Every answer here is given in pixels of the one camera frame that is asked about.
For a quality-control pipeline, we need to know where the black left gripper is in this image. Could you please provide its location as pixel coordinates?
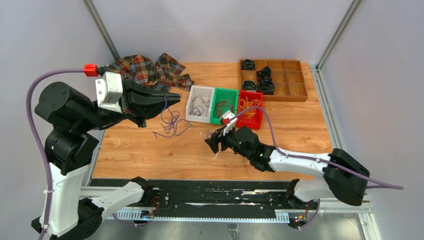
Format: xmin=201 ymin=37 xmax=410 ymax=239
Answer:
xmin=79 ymin=72 xmax=182 ymax=130

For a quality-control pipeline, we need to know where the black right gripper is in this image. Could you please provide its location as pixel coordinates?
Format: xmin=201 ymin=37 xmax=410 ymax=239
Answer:
xmin=205 ymin=124 xmax=252 ymax=161

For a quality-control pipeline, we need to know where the red wire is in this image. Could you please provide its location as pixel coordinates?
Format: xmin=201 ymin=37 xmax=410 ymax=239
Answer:
xmin=214 ymin=94 xmax=237 ymax=121

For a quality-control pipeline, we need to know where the yellow wire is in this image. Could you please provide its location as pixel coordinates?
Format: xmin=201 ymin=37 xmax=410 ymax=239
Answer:
xmin=239 ymin=97 xmax=255 ymax=122
xmin=246 ymin=97 xmax=264 ymax=114

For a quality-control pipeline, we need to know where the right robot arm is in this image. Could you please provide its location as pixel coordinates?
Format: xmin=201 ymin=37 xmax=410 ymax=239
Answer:
xmin=204 ymin=127 xmax=370 ymax=209

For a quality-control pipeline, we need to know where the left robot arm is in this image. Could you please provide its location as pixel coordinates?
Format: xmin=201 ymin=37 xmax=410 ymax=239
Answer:
xmin=31 ymin=79 xmax=181 ymax=240

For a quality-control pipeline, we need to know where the white plastic bin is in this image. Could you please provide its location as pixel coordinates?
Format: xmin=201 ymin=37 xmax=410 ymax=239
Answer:
xmin=185 ymin=85 xmax=215 ymax=124

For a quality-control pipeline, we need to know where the plaid flannel shirt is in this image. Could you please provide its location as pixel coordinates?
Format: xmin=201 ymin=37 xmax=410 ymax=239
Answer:
xmin=106 ymin=52 xmax=194 ymax=92

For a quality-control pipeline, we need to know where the green plastic bin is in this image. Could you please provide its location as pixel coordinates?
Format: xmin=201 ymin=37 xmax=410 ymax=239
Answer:
xmin=209 ymin=88 xmax=239 ymax=125

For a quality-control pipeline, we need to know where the red plastic bin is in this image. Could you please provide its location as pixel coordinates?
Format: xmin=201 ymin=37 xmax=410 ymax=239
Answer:
xmin=236 ymin=90 xmax=264 ymax=130

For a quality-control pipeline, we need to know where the wooden compartment tray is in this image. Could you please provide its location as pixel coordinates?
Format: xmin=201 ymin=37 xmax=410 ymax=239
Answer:
xmin=238 ymin=58 xmax=308 ymax=102

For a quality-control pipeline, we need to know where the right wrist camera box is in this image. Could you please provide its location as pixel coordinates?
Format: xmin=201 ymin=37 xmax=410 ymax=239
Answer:
xmin=220 ymin=110 xmax=238 ymax=136

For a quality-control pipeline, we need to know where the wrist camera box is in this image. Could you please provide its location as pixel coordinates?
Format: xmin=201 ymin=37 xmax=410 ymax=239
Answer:
xmin=220 ymin=110 xmax=238 ymax=136
xmin=95 ymin=71 xmax=124 ymax=114

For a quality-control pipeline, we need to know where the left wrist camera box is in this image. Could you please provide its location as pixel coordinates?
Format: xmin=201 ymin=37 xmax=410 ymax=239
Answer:
xmin=95 ymin=71 xmax=124 ymax=114

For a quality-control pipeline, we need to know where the black coiled cable lower-left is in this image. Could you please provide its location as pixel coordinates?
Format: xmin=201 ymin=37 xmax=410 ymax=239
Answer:
xmin=241 ymin=80 xmax=258 ymax=92

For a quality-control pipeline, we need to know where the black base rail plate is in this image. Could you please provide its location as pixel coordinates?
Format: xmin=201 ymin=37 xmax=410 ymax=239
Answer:
xmin=89 ymin=178 xmax=319 ymax=220

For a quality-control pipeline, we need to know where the black coiled cable lower-right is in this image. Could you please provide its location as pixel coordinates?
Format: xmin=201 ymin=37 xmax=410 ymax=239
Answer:
xmin=256 ymin=79 xmax=276 ymax=96

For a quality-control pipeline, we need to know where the black coiled cable top-left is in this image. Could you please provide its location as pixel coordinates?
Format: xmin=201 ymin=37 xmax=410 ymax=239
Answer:
xmin=240 ymin=58 xmax=257 ymax=71

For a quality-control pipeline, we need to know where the black coiled cable middle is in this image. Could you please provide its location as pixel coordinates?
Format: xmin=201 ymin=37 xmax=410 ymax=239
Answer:
xmin=255 ymin=66 xmax=273 ymax=82

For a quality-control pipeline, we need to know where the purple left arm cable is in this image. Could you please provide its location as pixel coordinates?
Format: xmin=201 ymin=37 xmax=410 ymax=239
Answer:
xmin=25 ymin=63 xmax=100 ymax=240

